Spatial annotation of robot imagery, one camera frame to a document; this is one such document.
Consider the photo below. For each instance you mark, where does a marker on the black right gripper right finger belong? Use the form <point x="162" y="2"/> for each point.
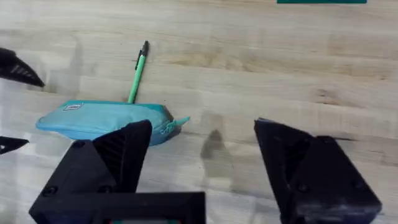
<point x="317" y="180"/>

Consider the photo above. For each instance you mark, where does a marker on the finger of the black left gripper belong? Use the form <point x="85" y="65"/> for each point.
<point x="11" y="143"/>
<point x="15" y="70"/>

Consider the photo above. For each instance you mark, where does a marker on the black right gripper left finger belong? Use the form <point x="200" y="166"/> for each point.
<point x="124" y="155"/>

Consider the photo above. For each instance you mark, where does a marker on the blue soft zip bag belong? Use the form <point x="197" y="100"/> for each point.
<point x="99" y="119"/>

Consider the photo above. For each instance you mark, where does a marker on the green pen with black cap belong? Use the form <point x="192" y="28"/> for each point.
<point x="138" y="74"/>

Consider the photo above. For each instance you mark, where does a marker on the green board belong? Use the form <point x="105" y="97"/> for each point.
<point x="321" y="1"/>

